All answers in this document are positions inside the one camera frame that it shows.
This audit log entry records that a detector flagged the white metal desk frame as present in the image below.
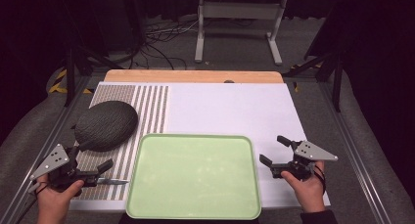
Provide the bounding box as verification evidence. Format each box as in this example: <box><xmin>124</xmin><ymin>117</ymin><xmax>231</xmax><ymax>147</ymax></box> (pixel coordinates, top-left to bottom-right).
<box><xmin>194</xmin><ymin>0</ymin><xmax>289</xmax><ymax>67</ymax></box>

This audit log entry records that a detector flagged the bundle of black cables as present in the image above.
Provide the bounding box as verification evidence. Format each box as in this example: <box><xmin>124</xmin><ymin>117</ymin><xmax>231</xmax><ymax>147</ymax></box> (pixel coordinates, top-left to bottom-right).
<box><xmin>128</xmin><ymin>18</ymin><xmax>201</xmax><ymax>70</ymax></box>

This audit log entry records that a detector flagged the white table mat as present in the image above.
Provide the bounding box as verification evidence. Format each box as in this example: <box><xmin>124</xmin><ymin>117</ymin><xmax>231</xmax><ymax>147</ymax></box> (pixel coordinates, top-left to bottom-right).
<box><xmin>69</xmin><ymin>81</ymin><xmax>331</xmax><ymax>212</ymax></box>

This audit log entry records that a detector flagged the knife with steel blade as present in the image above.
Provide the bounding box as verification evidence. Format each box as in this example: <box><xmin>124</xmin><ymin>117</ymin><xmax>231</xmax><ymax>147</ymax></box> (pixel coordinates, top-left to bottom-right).
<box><xmin>96</xmin><ymin>178</ymin><xmax>129</xmax><ymax>187</ymax></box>

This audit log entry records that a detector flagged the black wrist strap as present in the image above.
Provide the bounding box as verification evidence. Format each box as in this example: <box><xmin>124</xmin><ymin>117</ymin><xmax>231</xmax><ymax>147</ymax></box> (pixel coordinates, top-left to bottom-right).
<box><xmin>312</xmin><ymin>164</ymin><xmax>327</xmax><ymax>196</ymax></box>
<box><xmin>26</xmin><ymin>180</ymin><xmax>51</xmax><ymax>197</ymax></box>

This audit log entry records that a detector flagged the yellow black floor tape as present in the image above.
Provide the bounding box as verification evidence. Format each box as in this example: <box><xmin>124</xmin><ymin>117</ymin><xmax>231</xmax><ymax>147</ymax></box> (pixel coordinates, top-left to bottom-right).
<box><xmin>48</xmin><ymin>67</ymin><xmax>94</xmax><ymax>96</ymax></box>

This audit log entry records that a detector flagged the grey knitted beanie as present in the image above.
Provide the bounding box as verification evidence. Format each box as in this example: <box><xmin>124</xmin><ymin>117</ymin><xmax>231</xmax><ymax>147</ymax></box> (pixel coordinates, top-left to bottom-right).
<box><xmin>73</xmin><ymin>100</ymin><xmax>139</xmax><ymax>153</ymax></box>

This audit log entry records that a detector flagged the person's left hand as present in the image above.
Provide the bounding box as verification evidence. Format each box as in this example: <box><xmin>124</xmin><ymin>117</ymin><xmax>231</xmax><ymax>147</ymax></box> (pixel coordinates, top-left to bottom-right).
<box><xmin>34</xmin><ymin>175</ymin><xmax>85</xmax><ymax>224</ymax></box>

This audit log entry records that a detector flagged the light green plastic tray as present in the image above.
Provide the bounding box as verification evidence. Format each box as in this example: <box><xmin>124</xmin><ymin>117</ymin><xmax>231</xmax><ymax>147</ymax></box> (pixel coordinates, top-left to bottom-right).
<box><xmin>125</xmin><ymin>133</ymin><xmax>262</xmax><ymax>221</ymax></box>

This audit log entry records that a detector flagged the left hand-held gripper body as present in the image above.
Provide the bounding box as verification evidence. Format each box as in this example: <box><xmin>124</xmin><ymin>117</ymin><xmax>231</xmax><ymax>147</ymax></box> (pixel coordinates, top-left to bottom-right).
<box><xmin>28</xmin><ymin>143</ymin><xmax>100</xmax><ymax>192</ymax></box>

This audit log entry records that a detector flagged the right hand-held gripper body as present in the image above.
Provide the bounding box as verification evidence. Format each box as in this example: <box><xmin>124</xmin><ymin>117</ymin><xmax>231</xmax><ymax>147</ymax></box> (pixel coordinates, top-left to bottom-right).
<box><xmin>269</xmin><ymin>139</ymin><xmax>340</xmax><ymax>182</ymax></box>

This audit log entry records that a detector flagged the person's right hand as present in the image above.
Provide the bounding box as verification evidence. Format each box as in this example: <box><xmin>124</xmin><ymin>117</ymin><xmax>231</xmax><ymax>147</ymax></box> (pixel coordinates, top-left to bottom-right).
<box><xmin>280</xmin><ymin>160</ymin><xmax>326</xmax><ymax>214</ymax></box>

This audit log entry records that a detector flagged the black tripod stand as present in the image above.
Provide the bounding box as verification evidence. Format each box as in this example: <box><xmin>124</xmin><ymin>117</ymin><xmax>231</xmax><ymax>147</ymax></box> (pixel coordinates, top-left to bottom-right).
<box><xmin>283</xmin><ymin>49</ymin><xmax>345</xmax><ymax>113</ymax></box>
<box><xmin>62</xmin><ymin>37</ymin><xmax>125</xmax><ymax>109</ymax></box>

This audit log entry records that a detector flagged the aluminium frame rail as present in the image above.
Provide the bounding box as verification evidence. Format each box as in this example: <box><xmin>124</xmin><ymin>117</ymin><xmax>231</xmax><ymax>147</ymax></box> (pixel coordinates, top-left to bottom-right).
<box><xmin>0</xmin><ymin>74</ymin><xmax>96</xmax><ymax>224</ymax></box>
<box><xmin>316</xmin><ymin>80</ymin><xmax>394</xmax><ymax>224</ymax></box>

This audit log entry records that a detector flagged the brown striped placemat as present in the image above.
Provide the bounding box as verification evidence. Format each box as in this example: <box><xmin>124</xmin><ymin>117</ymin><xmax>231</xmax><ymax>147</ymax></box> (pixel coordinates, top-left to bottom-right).
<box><xmin>71</xmin><ymin>84</ymin><xmax>170</xmax><ymax>202</ymax></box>

